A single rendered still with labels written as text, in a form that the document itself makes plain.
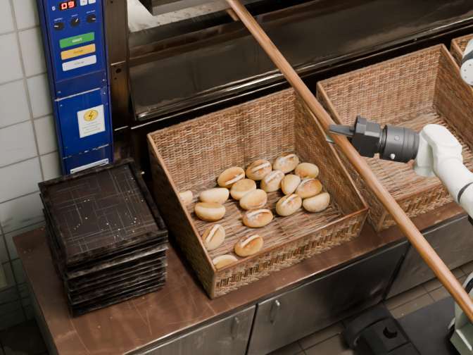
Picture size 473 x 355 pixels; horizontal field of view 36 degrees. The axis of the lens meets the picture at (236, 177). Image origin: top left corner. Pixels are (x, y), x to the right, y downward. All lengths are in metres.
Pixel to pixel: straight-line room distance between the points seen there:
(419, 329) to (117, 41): 1.52
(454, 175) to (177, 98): 0.89
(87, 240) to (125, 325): 0.32
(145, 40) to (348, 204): 0.85
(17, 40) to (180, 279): 0.86
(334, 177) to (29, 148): 0.97
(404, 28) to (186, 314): 1.22
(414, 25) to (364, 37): 0.21
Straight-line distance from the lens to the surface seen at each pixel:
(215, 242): 2.27
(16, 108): 2.03
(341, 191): 2.40
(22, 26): 1.86
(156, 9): 1.78
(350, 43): 2.47
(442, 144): 1.79
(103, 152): 2.22
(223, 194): 2.36
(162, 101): 2.18
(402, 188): 2.59
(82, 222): 2.01
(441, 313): 2.85
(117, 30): 1.97
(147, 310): 2.19
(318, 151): 2.45
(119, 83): 2.09
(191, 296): 2.21
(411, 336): 2.77
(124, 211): 2.02
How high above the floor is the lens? 2.49
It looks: 50 degrees down
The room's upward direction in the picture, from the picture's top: 8 degrees clockwise
